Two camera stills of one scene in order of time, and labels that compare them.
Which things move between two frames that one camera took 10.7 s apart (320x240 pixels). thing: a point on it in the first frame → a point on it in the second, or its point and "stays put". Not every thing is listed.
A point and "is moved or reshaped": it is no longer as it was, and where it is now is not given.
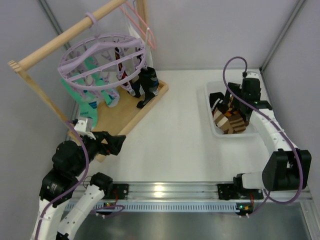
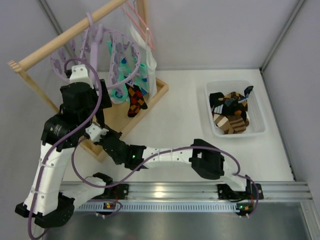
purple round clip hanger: [102, 61] is moved or reshaped
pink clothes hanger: [153, 47] stays put
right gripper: [231, 99] → [110, 139]
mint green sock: [88, 104] is moved or reshaped
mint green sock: [111, 99] → [141, 79]
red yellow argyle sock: [118, 57] → [137, 100]
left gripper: [105, 142] → [105, 93]
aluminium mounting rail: [193, 197] stays put
